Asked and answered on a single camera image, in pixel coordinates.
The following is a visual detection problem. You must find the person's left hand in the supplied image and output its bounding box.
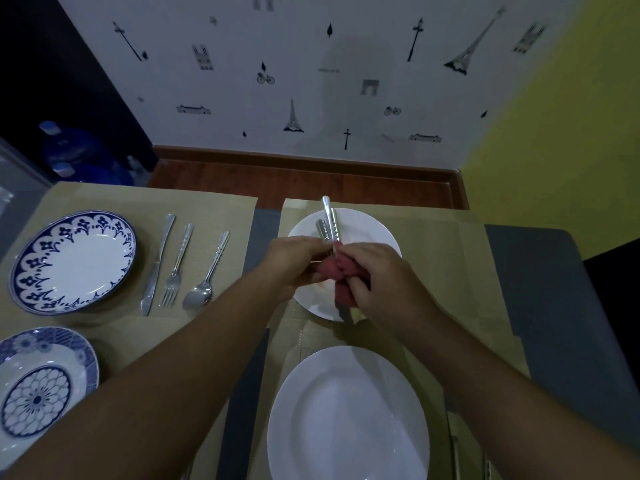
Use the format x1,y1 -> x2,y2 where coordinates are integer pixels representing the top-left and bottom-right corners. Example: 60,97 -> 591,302
259,235 -> 337,307

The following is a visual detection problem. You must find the person's right hand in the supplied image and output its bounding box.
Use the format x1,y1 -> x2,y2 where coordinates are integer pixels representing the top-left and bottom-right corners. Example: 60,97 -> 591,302
339,242 -> 445,338

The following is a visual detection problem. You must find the red cleaning cloth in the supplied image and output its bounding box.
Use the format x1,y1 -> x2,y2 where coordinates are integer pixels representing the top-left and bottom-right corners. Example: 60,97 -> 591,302
317,241 -> 372,311

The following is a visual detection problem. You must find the white plate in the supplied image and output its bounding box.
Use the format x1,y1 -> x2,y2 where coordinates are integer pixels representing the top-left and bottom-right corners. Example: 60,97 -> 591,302
287,208 -> 403,323
265,345 -> 431,480

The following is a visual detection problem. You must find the blue floral rim plate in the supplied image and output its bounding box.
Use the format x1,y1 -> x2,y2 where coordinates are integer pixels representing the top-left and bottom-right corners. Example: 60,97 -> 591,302
8,209 -> 139,316

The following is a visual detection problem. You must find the blue geometric rim plate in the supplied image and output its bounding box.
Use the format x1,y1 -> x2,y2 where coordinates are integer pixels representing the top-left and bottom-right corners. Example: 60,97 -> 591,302
0,326 -> 101,471

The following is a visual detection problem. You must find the person's left forearm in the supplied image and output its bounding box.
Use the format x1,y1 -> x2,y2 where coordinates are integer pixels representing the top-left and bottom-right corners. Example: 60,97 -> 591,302
0,279 -> 286,480

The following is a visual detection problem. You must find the person's right forearm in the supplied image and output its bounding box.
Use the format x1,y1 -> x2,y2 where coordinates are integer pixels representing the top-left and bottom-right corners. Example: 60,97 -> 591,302
405,309 -> 640,480

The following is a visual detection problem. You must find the beige woven placemat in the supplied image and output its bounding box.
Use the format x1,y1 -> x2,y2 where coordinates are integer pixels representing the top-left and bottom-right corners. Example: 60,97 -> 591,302
267,197 -> 517,355
247,299 -> 532,480
0,180 -> 260,355
0,314 -> 233,480

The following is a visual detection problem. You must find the brown wooden baseboard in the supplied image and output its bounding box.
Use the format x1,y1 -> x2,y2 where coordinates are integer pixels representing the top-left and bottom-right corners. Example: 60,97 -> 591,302
146,146 -> 472,211

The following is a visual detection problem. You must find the small white bottle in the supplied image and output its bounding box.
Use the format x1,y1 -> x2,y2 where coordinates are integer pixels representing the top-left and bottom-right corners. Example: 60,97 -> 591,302
125,155 -> 149,187

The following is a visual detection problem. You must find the black furniture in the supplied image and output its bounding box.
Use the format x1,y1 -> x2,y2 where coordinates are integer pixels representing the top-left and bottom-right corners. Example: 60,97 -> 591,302
581,238 -> 640,391

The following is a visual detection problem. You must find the blue water jug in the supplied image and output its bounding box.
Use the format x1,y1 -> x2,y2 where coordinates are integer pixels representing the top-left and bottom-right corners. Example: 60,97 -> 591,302
38,120 -> 109,171
51,162 -> 136,187

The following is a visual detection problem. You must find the silver water dispenser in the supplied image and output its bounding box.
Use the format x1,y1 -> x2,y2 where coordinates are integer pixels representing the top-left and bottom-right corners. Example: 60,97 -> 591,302
0,137 -> 55,231

